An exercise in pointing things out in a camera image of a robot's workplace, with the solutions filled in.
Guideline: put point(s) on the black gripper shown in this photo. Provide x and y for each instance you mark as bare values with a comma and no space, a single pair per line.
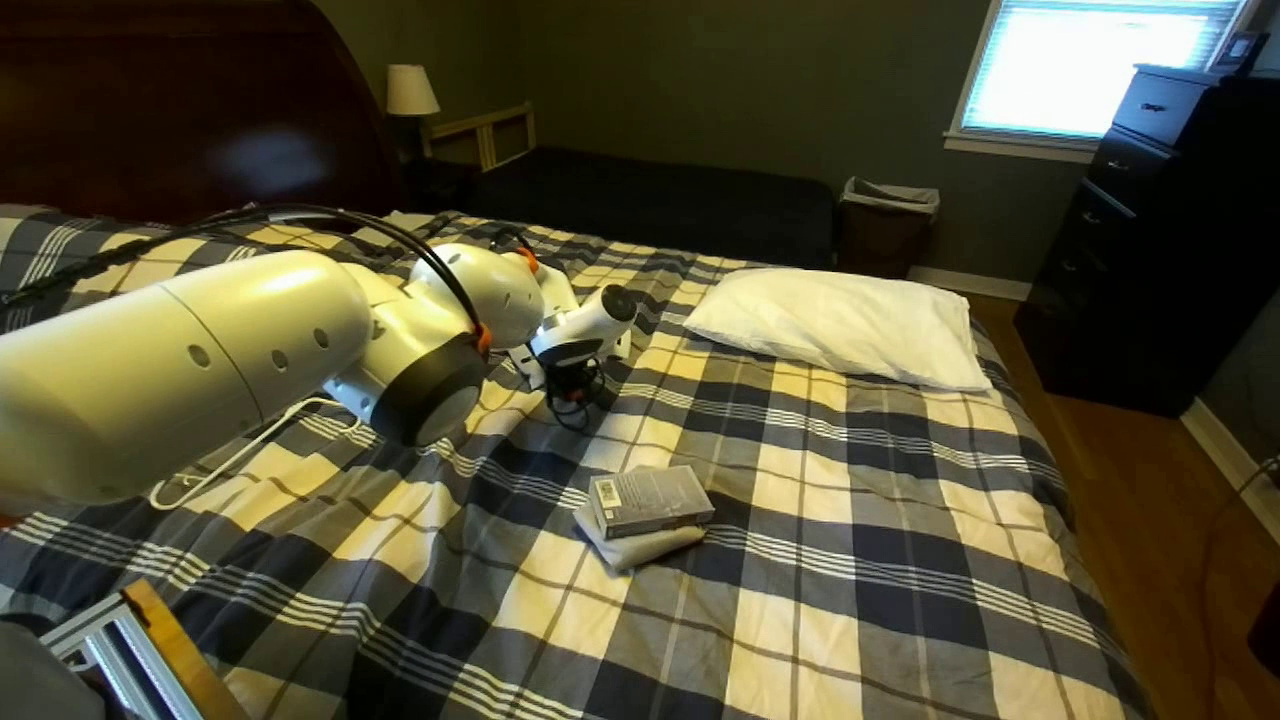
575,381

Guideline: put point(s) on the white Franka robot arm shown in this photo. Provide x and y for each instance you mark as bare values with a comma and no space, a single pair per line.
160,372

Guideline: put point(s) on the small grey folded cloth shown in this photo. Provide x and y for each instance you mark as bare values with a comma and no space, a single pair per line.
654,507

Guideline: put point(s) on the black couch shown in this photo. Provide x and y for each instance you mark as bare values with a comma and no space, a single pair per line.
667,203

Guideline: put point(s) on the white pillow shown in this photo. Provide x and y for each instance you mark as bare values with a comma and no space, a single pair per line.
842,327

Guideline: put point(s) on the plaid yellow grey bedspread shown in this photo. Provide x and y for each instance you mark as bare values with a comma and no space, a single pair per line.
824,563

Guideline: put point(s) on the table lamp white shade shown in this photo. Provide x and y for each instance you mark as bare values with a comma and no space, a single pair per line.
409,88

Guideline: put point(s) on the brown laundry hamper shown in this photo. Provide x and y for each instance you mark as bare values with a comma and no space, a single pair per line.
885,222

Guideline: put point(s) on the wooden bar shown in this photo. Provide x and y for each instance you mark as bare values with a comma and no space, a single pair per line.
185,655

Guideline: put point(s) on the dark wooden headboard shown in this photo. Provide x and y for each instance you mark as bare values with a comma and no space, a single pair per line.
160,107

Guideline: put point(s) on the bright window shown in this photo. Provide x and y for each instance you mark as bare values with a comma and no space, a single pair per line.
1084,64

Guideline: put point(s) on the black dresser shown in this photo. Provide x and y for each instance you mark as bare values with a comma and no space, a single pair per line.
1160,242

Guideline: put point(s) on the small object on dresser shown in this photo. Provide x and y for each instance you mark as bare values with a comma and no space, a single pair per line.
1237,59

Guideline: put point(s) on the green metal frame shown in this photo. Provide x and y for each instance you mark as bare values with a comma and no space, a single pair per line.
122,662

